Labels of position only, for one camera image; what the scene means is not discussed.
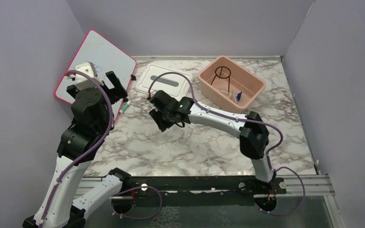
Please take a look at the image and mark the clear plastic triangle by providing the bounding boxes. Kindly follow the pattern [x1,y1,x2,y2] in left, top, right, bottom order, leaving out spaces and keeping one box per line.
[219,89,239,103]

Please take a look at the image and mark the black wire tripod stand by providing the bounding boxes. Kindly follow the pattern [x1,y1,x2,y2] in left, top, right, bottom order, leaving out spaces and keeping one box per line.
[210,66,231,92]

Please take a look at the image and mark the blue hexagonal clamp piece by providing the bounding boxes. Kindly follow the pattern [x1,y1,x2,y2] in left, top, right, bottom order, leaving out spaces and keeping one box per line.
[236,92,242,101]

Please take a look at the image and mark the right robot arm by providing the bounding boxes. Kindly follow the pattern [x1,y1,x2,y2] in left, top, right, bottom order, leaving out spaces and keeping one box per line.
[148,90,276,193]

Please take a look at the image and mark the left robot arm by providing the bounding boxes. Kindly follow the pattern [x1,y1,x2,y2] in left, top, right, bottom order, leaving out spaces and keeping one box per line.
[22,71,131,228]

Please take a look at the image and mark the green whiteboard marker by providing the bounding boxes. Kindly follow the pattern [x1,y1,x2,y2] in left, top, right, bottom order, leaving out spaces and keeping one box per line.
[119,101,131,114]

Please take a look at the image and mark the white plastic lid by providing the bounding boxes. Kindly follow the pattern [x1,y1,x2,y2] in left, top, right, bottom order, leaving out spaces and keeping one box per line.
[135,64,193,100]

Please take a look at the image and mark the pink-framed whiteboard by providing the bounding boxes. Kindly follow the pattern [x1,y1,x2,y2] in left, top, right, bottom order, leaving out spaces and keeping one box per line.
[53,29,137,124]

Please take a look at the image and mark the pink plastic bin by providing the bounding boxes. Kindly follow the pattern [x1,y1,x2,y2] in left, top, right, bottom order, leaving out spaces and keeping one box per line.
[198,56,266,114]

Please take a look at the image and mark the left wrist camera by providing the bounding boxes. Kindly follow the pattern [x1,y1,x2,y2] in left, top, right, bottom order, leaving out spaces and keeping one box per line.
[74,61,100,90]

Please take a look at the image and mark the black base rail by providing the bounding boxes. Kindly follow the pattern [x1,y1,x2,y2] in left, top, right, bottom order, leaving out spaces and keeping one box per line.
[56,174,331,209]

